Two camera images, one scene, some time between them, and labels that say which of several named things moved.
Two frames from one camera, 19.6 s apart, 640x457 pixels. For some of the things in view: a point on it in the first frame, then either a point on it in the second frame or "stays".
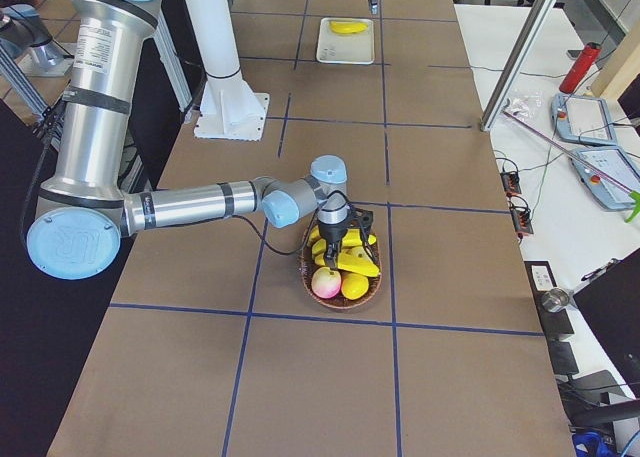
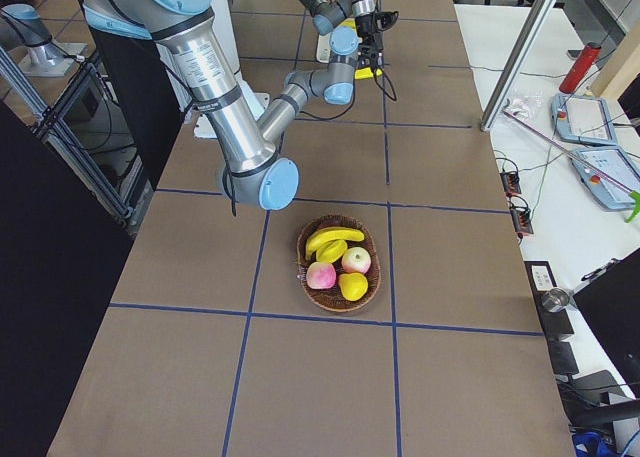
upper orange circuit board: (511, 183) stays
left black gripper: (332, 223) → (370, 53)
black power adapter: (541, 279) stays
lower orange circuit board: (522, 219) stays
